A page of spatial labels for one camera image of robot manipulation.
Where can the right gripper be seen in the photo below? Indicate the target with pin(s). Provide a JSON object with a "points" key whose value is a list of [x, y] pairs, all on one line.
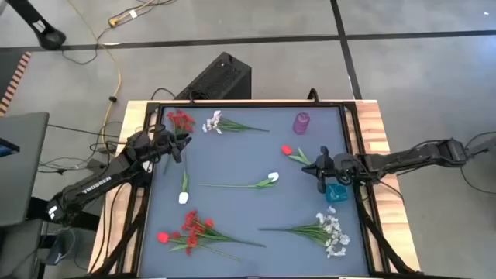
{"points": [[337, 168]]}

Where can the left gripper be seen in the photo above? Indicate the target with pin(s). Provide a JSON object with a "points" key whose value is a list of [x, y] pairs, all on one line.
{"points": [[168, 141]]}

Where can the small red blossom spray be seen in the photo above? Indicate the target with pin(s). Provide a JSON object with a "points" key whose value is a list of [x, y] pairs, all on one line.
{"points": [[180, 121]]}

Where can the red tulip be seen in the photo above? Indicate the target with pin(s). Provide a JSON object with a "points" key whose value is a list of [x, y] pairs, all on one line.
{"points": [[163, 237], [286, 150]]}

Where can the small white blossom spray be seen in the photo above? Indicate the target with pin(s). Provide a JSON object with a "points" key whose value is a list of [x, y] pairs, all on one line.
{"points": [[214, 123]]}

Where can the white tulip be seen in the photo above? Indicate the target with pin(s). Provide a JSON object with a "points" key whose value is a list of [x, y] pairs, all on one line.
{"points": [[183, 198], [273, 177]]}

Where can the large white blossom spray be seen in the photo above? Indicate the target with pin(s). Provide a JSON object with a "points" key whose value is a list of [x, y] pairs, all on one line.
{"points": [[329, 232]]}

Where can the large red blossom spray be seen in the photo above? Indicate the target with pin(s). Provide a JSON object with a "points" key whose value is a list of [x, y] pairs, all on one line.
{"points": [[192, 222]]}

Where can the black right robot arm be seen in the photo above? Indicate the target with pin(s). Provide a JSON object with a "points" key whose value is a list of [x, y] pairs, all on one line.
{"points": [[407, 159]]}

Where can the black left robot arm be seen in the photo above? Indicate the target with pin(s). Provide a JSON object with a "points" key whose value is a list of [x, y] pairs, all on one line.
{"points": [[97, 184]]}

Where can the blue glass vase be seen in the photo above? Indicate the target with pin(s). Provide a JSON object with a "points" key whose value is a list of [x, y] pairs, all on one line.
{"points": [[336, 193]]}

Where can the purple glass vase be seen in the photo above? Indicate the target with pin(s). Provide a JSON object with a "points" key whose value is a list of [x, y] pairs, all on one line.
{"points": [[301, 123]]}

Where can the blue-grey table mat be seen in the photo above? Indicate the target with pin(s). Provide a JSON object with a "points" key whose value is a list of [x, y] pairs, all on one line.
{"points": [[240, 155]]}

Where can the black computer tower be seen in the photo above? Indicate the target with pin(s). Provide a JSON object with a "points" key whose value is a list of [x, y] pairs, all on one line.
{"points": [[217, 77]]}

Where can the grey side table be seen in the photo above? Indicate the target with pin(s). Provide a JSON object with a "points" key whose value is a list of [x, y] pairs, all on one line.
{"points": [[23, 174]]}

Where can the black stand leg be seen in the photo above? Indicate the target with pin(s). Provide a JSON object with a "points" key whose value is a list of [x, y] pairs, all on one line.
{"points": [[48, 36]]}

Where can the grey stand leg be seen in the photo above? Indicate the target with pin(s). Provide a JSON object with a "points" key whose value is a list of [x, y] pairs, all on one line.
{"points": [[484, 145]]}

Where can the dark device blue screen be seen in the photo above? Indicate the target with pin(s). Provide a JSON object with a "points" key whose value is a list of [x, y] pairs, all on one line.
{"points": [[7, 148]]}

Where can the black mat striped edge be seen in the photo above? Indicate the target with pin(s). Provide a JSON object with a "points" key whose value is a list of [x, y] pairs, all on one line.
{"points": [[9, 77]]}

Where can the grey seat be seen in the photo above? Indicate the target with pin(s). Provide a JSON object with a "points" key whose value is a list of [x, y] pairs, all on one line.
{"points": [[19, 248]]}

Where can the black aluminium table frame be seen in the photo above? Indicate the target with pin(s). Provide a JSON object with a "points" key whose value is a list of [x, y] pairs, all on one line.
{"points": [[252, 104]]}

